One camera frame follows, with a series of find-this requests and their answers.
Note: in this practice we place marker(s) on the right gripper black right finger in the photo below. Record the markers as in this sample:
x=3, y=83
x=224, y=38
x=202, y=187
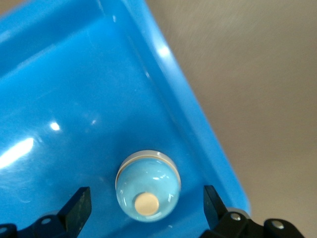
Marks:
x=215, y=210

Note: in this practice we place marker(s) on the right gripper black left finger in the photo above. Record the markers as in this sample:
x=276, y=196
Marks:
x=74, y=213

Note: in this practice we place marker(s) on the blue dome bell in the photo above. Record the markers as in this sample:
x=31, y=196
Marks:
x=148, y=178

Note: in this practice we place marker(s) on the blue plastic tray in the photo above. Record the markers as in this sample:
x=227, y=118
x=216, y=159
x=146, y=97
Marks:
x=74, y=99

